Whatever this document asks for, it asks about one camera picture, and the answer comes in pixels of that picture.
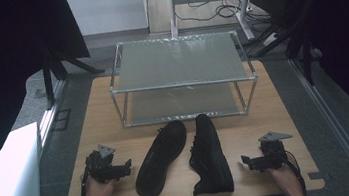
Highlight white power strip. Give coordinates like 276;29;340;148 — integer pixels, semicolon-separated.
260;32;280;47

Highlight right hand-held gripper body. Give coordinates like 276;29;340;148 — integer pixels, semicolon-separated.
247;128;298;174

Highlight person's right hand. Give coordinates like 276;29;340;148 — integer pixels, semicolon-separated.
265;158;305;196

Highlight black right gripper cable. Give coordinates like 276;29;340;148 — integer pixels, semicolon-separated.
282;151;309;196

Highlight grey two-tier shoe rack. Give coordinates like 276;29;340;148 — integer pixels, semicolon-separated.
104;26;264;131

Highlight aluminium floor rail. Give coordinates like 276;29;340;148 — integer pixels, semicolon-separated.
287;50;349;196
30;78;76;158

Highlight black metal stand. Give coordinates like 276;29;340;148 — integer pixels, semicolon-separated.
236;0;343;94
37;35;111;112

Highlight black sneaker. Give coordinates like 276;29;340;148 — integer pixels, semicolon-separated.
183;110;235;196
128;119;195;196

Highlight white wall panel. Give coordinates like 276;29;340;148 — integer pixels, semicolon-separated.
64;0;151;38

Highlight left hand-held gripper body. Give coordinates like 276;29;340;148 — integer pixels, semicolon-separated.
82;141;128;186

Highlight black floor cables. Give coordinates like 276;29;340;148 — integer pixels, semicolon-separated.
173;0;273;35

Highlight black floor hatch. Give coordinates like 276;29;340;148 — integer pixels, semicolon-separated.
48;108;75;133

